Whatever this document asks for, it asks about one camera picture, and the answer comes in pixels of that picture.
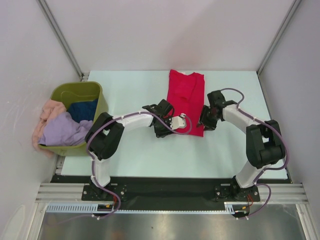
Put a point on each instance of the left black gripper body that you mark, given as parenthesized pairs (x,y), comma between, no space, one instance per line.
(163,129)

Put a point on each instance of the navy blue t shirt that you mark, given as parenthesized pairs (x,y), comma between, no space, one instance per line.
(83,111)

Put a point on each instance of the left white cable duct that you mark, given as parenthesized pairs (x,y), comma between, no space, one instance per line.
(88,208)

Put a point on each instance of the olive green plastic bin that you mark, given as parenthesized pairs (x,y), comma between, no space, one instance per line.
(77,92)

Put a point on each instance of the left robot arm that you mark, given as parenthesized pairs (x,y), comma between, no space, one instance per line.
(104,137)

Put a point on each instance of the aluminium front rail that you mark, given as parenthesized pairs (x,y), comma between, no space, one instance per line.
(72,192)

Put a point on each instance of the red t shirt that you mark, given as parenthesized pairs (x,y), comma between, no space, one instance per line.
(186,93)

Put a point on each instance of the pink t shirt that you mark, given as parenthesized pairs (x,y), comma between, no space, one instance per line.
(50,110)

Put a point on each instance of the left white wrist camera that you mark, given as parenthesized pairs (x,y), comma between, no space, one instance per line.
(178,122)

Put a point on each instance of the aluminium corner post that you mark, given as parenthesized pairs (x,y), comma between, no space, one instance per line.
(49,16)
(279,34)

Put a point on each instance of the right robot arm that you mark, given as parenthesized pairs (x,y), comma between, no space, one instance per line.
(264,145)

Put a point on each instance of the right aluminium corner post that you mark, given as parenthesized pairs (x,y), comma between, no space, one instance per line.
(279,34)

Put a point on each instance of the left aluminium corner post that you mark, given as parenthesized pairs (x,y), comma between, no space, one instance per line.
(49,16)

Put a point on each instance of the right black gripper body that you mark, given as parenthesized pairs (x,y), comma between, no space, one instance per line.
(208,117)

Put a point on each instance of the lavender t shirt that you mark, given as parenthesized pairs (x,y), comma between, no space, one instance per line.
(64,131)

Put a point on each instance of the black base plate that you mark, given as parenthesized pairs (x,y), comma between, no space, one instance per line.
(164,194)

